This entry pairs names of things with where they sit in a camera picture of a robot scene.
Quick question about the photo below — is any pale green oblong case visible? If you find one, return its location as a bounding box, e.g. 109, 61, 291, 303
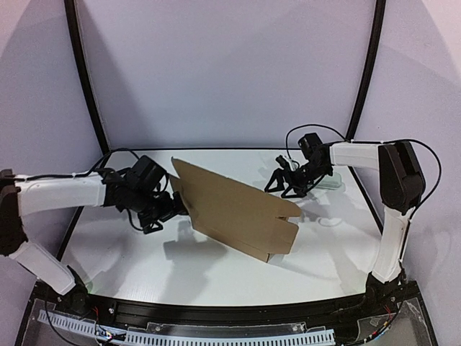
316, 172, 342, 190

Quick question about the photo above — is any brown cardboard box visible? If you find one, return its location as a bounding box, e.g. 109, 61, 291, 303
170, 158, 301, 262

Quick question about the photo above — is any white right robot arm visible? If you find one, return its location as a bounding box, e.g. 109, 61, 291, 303
264, 133, 426, 299

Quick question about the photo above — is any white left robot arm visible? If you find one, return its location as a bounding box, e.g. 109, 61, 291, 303
1, 156, 187, 314

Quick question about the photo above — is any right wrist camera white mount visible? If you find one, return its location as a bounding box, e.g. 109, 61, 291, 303
275, 155, 300, 171

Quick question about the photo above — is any left black frame post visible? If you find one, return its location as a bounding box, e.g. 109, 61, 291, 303
53, 0, 112, 267

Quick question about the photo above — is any black frame post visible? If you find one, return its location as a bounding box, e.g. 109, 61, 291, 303
344, 0, 387, 141
53, 0, 112, 267

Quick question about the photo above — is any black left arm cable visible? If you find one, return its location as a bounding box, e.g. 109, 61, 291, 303
0, 149, 170, 231

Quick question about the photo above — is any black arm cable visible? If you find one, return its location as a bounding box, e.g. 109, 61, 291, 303
0, 149, 170, 231
285, 124, 442, 217

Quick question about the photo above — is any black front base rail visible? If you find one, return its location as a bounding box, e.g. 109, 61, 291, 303
16, 281, 437, 345

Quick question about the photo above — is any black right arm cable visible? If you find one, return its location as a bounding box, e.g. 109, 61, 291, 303
285, 124, 442, 217

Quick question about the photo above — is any white slotted cable duct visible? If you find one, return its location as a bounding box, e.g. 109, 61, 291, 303
33, 309, 336, 346

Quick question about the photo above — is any right black frame post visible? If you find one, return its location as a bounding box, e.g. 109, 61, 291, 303
344, 0, 387, 141

